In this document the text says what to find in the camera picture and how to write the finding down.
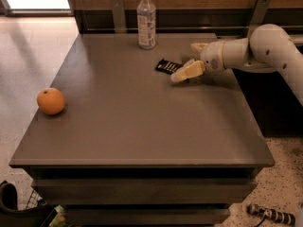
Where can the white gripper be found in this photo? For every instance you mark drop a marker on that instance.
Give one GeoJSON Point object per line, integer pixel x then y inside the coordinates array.
{"type": "Point", "coordinates": [212, 58]}

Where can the black rxbar chocolate wrapper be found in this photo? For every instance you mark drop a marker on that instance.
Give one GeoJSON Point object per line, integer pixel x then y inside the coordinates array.
{"type": "Point", "coordinates": [168, 67]}

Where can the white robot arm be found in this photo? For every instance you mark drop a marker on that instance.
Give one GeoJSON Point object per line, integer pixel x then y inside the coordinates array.
{"type": "Point", "coordinates": [268, 49]}

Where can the clear plastic water bottle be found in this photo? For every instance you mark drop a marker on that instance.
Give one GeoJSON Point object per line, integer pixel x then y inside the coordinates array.
{"type": "Point", "coordinates": [146, 24]}

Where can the grey drawer cabinet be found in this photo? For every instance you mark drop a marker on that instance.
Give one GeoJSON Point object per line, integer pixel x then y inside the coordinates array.
{"type": "Point", "coordinates": [131, 148]}

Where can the orange fruit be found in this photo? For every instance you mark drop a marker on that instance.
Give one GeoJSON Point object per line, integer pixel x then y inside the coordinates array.
{"type": "Point", "coordinates": [51, 101]}

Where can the black white striped tool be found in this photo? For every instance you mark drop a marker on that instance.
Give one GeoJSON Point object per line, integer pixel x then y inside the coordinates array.
{"type": "Point", "coordinates": [271, 214]}

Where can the black bag with basket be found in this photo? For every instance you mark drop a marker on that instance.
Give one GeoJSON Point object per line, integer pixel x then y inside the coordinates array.
{"type": "Point", "coordinates": [41, 215]}

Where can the right metal bracket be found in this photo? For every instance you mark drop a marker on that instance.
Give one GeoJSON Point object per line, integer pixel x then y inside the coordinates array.
{"type": "Point", "coordinates": [259, 11]}

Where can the metal bracket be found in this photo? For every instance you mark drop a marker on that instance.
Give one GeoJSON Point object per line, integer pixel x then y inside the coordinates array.
{"type": "Point", "coordinates": [118, 13]}
{"type": "Point", "coordinates": [259, 11]}

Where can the left metal bracket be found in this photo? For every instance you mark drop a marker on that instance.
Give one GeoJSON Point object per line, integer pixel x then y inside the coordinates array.
{"type": "Point", "coordinates": [118, 13]}

